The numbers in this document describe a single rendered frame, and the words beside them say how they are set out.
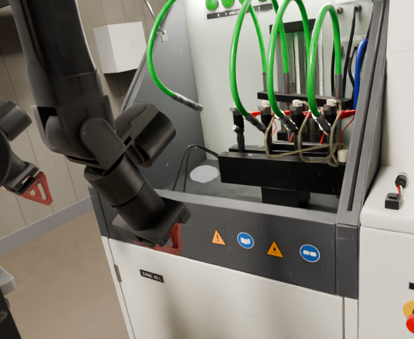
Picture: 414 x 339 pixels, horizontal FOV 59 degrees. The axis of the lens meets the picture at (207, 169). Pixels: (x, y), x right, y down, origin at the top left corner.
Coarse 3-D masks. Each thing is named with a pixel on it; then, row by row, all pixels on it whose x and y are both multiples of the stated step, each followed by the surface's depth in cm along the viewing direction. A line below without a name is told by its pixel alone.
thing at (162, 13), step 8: (168, 0) 86; (176, 0) 87; (168, 8) 86; (248, 8) 101; (160, 16) 85; (256, 16) 102; (256, 24) 103; (152, 32) 85; (152, 40) 85; (152, 48) 86; (264, 48) 106; (152, 56) 86; (264, 56) 107; (152, 64) 87; (264, 64) 108; (152, 72) 87; (264, 72) 109; (160, 88) 90
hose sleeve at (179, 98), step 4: (176, 96) 92; (180, 96) 93; (176, 100) 93; (180, 100) 93; (184, 100) 94; (188, 100) 95; (184, 104) 95; (188, 104) 95; (192, 104) 95; (196, 104) 96; (192, 108) 97; (196, 108) 97
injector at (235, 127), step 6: (234, 114) 96; (240, 114) 96; (234, 120) 97; (240, 120) 96; (234, 126) 95; (240, 126) 97; (240, 132) 97; (240, 138) 98; (240, 144) 99; (240, 150) 100
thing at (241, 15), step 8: (248, 0) 79; (272, 0) 90; (240, 16) 77; (240, 24) 76; (280, 24) 96; (280, 32) 97; (232, 40) 76; (280, 40) 99; (232, 48) 75; (232, 56) 75; (232, 64) 75; (232, 72) 76; (288, 72) 102; (232, 80) 76; (288, 80) 102; (232, 88) 77; (288, 88) 103; (240, 104) 79; (240, 112) 81; (248, 112) 82; (248, 120) 84; (256, 120) 86; (264, 128) 90
